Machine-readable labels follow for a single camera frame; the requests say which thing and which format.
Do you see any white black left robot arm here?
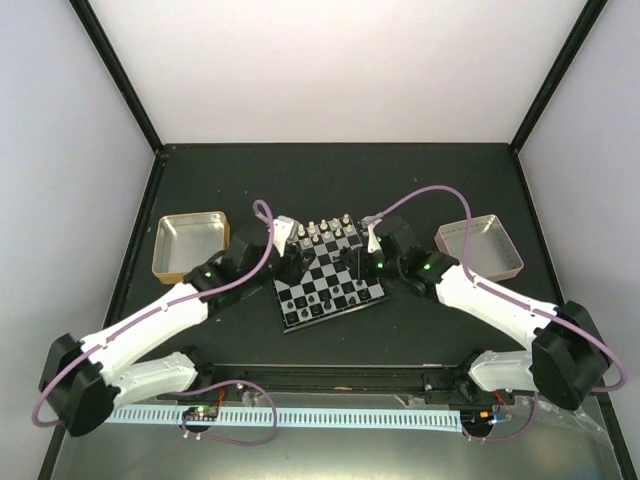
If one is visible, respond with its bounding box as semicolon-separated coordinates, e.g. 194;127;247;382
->
36;216;313;437

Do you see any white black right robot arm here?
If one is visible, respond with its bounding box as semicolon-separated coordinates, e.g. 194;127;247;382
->
339;217;612;411

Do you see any black white chessboard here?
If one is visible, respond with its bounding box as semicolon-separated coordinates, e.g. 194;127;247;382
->
272;213;389;333

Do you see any gold rimmed metal tin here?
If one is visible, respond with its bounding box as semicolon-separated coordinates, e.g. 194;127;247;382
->
151;211;231;284

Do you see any pink rimmed metal tin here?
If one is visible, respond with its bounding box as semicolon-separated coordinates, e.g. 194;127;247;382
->
434;214;524;282

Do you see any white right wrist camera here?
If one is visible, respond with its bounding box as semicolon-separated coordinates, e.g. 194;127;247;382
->
360;214;382;254

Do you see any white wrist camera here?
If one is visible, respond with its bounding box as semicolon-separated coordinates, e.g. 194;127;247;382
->
360;214;382;254
273;215;299;257

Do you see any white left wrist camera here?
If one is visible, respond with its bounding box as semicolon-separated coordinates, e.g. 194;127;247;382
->
273;215;299;257

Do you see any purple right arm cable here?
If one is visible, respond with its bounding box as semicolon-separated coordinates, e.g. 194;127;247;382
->
369;185;630;444

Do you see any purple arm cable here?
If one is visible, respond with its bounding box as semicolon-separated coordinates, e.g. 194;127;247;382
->
369;185;630;444
32;200;279;446

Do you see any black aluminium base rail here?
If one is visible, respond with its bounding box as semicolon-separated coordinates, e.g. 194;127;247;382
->
199;364;513;406

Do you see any white slotted cable duct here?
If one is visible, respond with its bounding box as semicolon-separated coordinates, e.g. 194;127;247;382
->
107;404;462;433

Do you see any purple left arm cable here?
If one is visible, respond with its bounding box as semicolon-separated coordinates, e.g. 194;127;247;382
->
32;200;279;446

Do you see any right black frame post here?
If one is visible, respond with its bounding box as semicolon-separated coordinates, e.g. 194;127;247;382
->
509;0;608;153

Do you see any black frame post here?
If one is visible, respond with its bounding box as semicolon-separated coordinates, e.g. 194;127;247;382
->
69;0;163;154
509;0;608;153

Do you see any left black frame post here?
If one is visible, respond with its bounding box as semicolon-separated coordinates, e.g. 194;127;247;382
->
69;0;163;154

